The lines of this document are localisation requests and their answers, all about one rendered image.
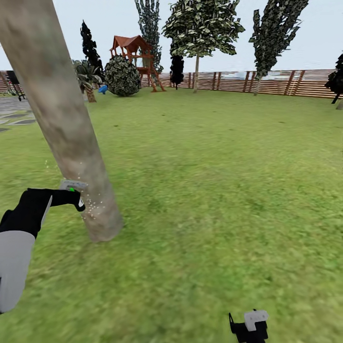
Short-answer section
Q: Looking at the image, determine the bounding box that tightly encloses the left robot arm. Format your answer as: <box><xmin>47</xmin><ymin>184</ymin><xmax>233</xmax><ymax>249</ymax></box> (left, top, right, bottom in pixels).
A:
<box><xmin>0</xmin><ymin>180</ymin><xmax>86</xmax><ymax>313</ymax></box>

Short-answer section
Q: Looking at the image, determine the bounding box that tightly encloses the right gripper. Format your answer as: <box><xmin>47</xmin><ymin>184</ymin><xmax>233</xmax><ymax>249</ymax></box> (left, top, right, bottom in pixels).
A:
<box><xmin>230</xmin><ymin>321</ymin><xmax>268</xmax><ymax>343</ymax></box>

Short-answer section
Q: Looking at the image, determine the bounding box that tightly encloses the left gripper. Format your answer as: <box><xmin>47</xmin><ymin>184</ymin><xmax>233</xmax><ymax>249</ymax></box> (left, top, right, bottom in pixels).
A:
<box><xmin>58</xmin><ymin>190</ymin><xmax>81</xmax><ymax>205</ymax></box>

